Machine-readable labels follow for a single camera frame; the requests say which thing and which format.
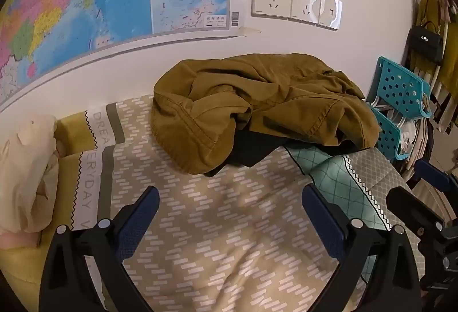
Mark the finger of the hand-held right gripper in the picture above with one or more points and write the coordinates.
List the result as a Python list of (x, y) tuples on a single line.
[(434, 176), (411, 206)]

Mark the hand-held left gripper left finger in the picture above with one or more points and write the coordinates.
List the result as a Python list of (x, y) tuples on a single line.
[(143, 219)]

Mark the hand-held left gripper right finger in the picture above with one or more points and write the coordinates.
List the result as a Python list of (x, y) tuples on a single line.
[(322, 222)]

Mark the olive green shirt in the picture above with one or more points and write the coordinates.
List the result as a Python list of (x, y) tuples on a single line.
[(286, 101)]

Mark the pale clothes pile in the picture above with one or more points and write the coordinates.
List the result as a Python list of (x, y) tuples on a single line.
[(417, 140)]

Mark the patterned beige bed sheet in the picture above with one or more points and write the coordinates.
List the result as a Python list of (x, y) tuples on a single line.
[(214, 226)]

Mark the teal plastic storage rack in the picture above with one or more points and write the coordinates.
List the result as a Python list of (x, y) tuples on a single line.
[(397, 86)]

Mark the black garment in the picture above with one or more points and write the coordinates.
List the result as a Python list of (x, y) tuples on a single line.
[(247, 151)]

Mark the yellow hanging garment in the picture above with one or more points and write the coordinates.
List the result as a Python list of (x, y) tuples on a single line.
[(449, 58)]

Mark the pink cloth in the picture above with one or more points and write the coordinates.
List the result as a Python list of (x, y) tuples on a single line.
[(18, 240)]

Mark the black handbag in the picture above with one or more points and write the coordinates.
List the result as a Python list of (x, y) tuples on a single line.
[(425, 42)]

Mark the glossy white wall switch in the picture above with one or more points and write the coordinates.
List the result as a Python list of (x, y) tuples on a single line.
[(330, 11)]

